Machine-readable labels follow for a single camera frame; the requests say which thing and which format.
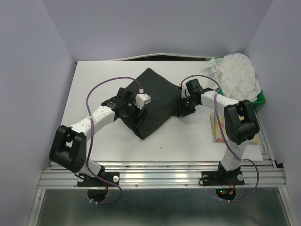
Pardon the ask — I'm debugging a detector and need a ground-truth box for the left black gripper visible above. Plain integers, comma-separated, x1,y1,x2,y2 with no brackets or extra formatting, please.
124,98,148,128

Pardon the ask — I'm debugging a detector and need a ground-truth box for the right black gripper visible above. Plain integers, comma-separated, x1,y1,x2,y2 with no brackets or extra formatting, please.
176,95,198,117

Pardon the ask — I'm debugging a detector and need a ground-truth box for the dark grey dotted skirt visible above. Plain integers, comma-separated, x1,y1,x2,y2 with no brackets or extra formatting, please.
123,68,181,140

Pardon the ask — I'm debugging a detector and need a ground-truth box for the floral pastel skirt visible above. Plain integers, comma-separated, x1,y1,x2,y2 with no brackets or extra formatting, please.
209,112,259,145

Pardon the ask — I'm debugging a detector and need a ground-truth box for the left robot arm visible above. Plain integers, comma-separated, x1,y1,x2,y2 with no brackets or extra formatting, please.
49,88,151,186

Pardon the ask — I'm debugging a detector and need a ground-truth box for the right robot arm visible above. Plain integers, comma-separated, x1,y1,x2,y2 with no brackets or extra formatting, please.
176,79,260,184

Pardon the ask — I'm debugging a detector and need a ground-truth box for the white skirt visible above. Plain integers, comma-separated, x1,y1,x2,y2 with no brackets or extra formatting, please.
200,53,261,102

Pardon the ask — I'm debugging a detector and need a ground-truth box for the green plastic basket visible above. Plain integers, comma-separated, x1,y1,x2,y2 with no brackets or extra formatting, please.
252,91,266,107

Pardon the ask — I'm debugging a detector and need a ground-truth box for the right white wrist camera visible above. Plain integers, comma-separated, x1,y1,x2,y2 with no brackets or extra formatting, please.
181,86,190,98

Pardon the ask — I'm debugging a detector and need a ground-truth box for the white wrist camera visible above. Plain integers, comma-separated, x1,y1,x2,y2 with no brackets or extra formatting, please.
135,94,151,110
181,86,190,98

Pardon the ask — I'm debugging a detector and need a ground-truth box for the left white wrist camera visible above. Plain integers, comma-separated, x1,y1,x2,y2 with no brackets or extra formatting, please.
135,94,151,110

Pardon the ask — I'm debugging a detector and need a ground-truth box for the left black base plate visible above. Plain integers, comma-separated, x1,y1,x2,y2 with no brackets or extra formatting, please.
74,170,120,188

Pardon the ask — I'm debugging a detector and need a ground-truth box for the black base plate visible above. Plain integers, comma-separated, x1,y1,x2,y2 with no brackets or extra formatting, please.
74,170,120,188
198,171,245,186

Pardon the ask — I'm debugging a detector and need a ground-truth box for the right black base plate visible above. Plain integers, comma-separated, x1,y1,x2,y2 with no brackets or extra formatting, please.
198,171,245,186

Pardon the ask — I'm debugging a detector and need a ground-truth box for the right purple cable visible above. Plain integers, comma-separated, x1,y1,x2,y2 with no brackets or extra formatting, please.
180,74,261,203

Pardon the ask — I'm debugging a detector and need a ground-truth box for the aluminium rail frame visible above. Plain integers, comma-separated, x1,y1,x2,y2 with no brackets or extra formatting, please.
29,113,301,226

